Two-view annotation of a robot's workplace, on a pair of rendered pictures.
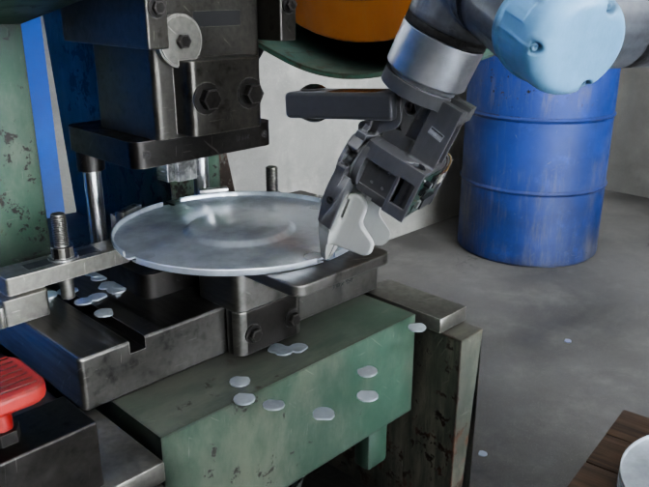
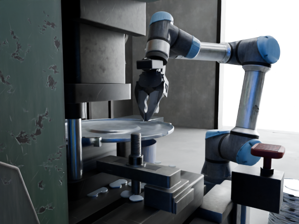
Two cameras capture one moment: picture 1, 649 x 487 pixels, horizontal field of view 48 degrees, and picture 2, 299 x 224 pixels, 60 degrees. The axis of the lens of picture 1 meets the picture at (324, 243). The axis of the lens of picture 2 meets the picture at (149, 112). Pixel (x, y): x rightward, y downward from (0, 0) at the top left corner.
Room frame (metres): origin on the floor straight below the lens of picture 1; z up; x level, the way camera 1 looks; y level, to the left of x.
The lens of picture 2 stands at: (0.84, 0.72, 0.89)
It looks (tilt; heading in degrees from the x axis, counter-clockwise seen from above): 6 degrees down; 258
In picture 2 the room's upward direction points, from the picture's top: straight up
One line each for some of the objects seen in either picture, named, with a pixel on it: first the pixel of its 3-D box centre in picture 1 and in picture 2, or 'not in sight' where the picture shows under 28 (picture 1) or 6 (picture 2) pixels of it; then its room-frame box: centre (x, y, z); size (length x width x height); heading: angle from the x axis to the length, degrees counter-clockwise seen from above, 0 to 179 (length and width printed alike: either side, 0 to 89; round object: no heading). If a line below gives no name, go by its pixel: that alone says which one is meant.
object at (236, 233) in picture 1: (239, 227); (113, 127); (0.80, 0.10, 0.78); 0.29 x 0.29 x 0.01
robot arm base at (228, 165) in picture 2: not in sight; (217, 167); (0.29, -0.37, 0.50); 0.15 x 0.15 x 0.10
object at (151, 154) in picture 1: (172, 144); (68, 98); (0.90, 0.19, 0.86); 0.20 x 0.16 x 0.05; 135
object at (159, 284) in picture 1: (179, 250); (70, 168); (0.90, 0.19, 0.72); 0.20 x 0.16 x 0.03; 135
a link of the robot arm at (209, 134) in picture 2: not in sight; (219, 143); (0.29, -0.37, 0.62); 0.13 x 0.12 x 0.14; 108
